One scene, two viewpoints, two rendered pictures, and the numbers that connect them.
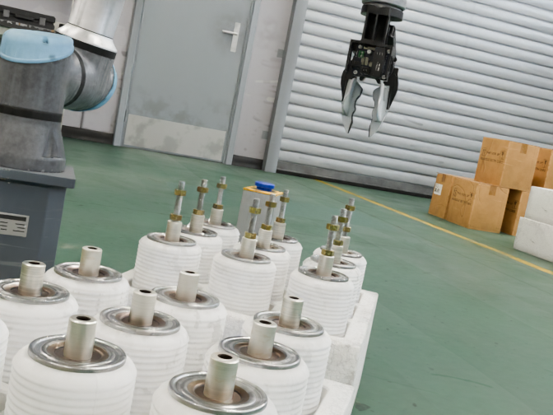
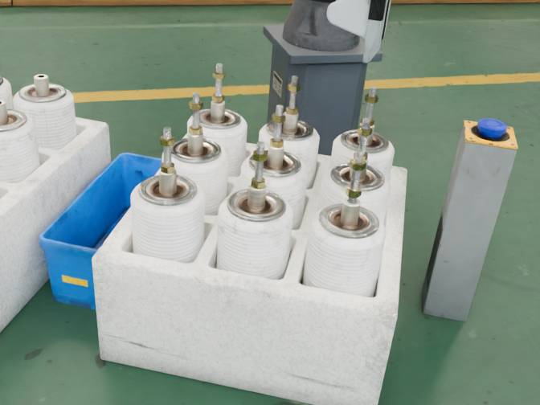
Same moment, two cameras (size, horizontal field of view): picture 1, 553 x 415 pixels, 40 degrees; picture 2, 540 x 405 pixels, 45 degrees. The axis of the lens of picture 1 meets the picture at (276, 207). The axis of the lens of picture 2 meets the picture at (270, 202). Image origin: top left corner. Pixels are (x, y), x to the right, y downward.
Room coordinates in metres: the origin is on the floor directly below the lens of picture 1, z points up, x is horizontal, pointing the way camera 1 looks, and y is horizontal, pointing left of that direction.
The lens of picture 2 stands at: (1.20, -0.82, 0.69)
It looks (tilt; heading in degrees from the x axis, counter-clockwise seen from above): 31 degrees down; 89
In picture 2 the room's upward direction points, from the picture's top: 5 degrees clockwise
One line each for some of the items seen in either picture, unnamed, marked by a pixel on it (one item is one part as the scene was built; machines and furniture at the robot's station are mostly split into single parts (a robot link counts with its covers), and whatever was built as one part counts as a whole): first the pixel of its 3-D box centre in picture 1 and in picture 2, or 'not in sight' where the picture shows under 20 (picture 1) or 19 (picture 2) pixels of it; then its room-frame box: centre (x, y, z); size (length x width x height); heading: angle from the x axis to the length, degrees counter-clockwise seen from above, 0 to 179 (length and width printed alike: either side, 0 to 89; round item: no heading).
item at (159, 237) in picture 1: (171, 240); (217, 119); (1.12, 0.15, 0.25); 0.08 x 0.08 x 0.01
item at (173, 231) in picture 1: (173, 231); (218, 111); (1.12, 0.15, 0.26); 0.02 x 0.02 x 0.03
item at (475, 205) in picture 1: (476, 204); not in sight; (4.96, -1.30, 0.15); 0.30 x 0.24 x 0.30; 17
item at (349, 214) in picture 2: (342, 244); (349, 212); (1.31, -0.13, 0.26); 0.02 x 0.02 x 0.03
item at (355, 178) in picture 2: (347, 219); (355, 179); (1.31, -0.13, 0.31); 0.01 x 0.01 x 0.08
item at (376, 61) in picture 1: (374, 44); not in sight; (1.28, -0.11, 0.61); 0.09 x 0.08 x 0.12; 167
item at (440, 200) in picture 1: (458, 198); not in sight; (5.28, -1.25, 0.15); 0.30 x 0.24 x 0.30; 107
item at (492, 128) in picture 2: (264, 187); (491, 129); (1.51, 0.03, 0.32); 0.04 x 0.04 x 0.02
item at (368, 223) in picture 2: (341, 252); (349, 221); (1.31, -0.13, 0.25); 0.08 x 0.08 x 0.01
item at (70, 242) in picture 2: not in sight; (116, 226); (0.96, 0.10, 0.06); 0.30 x 0.11 x 0.12; 78
